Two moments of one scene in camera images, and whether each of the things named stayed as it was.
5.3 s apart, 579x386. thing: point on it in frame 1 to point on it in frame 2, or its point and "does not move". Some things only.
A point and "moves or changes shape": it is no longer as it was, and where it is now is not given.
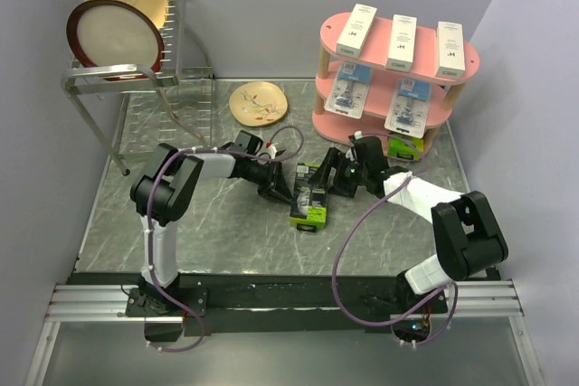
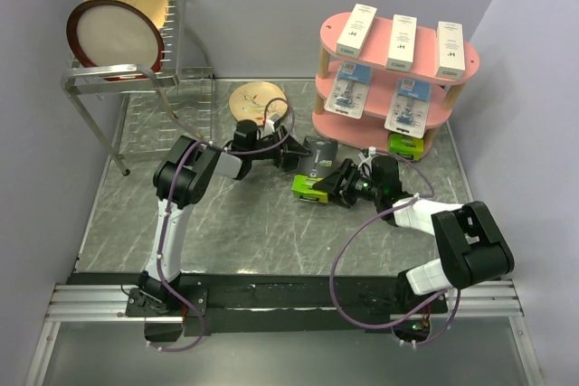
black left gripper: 280,190 to 289,153
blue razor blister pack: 349,89 does not move
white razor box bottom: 403,42 does not move
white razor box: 450,51 does not move
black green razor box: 308,202 moves or changes shape
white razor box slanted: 355,30 does not move
